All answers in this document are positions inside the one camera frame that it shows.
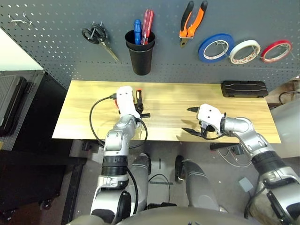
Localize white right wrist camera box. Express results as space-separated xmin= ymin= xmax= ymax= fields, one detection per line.
xmin=196 ymin=103 xmax=225 ymax=135

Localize brown wooden furniture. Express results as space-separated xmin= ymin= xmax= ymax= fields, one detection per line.
xmin=269 ymin=75 xmax=300 ymax=108

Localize silver left robot leg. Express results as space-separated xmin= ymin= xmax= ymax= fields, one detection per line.
xmin=130 ymin=153 xmax=152 ymax=213

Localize black plastic cup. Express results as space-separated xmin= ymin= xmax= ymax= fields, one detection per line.
xmin=126 ymin=41 xmax=154 ymax=76
xmin=124 ymin=29 xmax=156 ymax=51

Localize white floor wires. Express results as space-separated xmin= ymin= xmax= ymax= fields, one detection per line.
xmin=217 ymin=149 xmax=253 ymax=168

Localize thin black floor cable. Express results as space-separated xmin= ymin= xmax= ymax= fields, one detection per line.
xmin=149 ymin=174 xmax=172 ymax=204

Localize large black equipment case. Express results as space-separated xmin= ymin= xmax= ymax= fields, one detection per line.
xmin=0 ymin=76 xmax=32 ymax=136

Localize black handled scissors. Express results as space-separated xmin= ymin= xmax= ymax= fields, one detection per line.
xmin=81 ymin=21 xmax=120 ymax=62

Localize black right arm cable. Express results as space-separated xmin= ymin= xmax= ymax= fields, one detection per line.
xmin=200 ymin=112 xmax=265 ymax=220

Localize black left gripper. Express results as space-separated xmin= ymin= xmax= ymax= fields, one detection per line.
xmin=133 ymin=102 xmax=151 ymax=119

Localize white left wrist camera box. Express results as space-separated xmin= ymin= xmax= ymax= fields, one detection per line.
xmin=116 ymin=86 xmax=141 ymax=119

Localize white tape roll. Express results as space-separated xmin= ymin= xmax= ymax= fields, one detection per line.
xmin=229 ymin=39 xmax=261 ymax=65

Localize blue handled screwdriver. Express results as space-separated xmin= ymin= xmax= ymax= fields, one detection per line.
xmin=133 ymin=18 xmax=143 ymax=45

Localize silver robot leg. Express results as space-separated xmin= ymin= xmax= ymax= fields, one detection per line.
xmin=175 ymin=156 xmax=221 ymax=211
xmin=130 ymin=153 xmax=152 ymax=213

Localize black orange handled screwdriver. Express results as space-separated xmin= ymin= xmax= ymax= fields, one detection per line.
xmin=135 ymin=88 xmax=143 ymax=106

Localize red tape roll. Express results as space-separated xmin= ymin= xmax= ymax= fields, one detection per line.
xmin=260 ymin=40 xmax=293 ymax=63

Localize black cable coil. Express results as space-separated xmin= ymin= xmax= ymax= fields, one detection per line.
xmin=278 ymin=91 xmax=300 ymax=105

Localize small black tool case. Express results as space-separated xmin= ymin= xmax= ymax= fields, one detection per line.
xmin=220 ymin=80 xmax=269 ymax=98

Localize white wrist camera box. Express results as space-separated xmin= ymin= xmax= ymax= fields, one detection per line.
xmin=196 ymin=103 xmax=225 ymax=135
xmin=116 ymin=86 xmax=141 ymax=119

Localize grey foot pedal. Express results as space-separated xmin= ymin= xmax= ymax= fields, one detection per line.
xmin=238 ymin=177 xmax=255 ymax=193

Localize clear red handled screwdriver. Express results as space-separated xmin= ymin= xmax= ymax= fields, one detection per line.
xmin=140 ymin=9 xmax=154 ymax=45

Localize khaki trouser leg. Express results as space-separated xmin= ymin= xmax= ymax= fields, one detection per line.
xmin=250 ymin=187 xmax=282 ymax=221

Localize grey robot torso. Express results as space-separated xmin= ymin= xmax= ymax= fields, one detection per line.
xmin=67 ymin=207 xmax=258 ymax=225

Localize silver right robot leg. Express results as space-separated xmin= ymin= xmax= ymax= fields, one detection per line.
xmin=175 ymin=156 xmax=221 ymax=211

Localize black left camera cable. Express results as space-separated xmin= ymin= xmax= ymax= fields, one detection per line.
xmin=89 ymin=93 xmax=118 ymax=147

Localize large white rounded object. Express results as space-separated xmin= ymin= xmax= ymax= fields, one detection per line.
xmin=270 ymin=99 xmax=300 ymax=160

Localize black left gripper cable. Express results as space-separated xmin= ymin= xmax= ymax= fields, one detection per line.
xmin=130 ymin=118 xmax=148 ymax=150

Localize grey perforated pegboard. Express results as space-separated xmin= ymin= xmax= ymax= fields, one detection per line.
xmin=0 ymin=0 xmax=300 ymax=92

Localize orange black pliers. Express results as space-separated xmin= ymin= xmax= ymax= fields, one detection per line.
xmin=179 ymin=0 xmax=209 ymax=49

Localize blue tape roll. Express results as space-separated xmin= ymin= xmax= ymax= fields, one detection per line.
xmin=197 ymin=33 xmax=235 ymax=63

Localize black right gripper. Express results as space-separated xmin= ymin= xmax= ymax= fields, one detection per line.
xmin=181 ymin=106 xmax=218 ymax=137

